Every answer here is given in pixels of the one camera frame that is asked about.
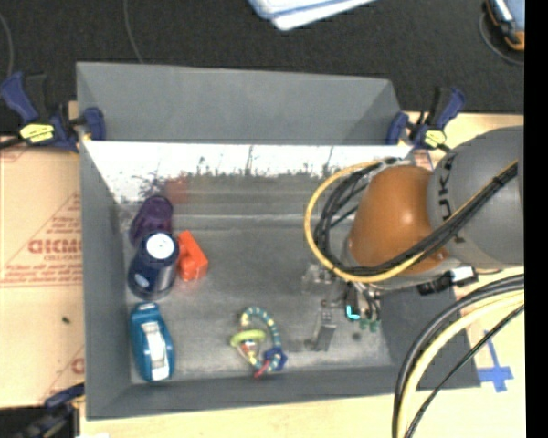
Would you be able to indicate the dark blue white-capped bottle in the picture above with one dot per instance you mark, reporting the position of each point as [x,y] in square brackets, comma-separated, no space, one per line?
[153,265]

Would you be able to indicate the purple plastic cup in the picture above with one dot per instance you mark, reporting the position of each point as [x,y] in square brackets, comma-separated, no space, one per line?
[151,215]

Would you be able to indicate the blue tape dispenser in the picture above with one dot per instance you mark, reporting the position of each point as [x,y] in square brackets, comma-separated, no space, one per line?
[150,342]

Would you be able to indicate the orange-red plastic block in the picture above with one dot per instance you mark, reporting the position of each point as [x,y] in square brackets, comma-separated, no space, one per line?
[192,258]

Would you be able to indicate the black cylinder on white bracket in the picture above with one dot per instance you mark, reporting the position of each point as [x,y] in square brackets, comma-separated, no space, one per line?
[443,281]

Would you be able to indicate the grey metal bin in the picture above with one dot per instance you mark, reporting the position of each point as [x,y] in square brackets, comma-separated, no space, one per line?
[256,263]

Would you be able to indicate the brown cardboard board red print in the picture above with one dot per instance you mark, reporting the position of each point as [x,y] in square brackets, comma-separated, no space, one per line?
[36,226]

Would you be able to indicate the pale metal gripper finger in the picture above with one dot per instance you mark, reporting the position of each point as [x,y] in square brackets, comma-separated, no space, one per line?
[315,278]
[322,333]

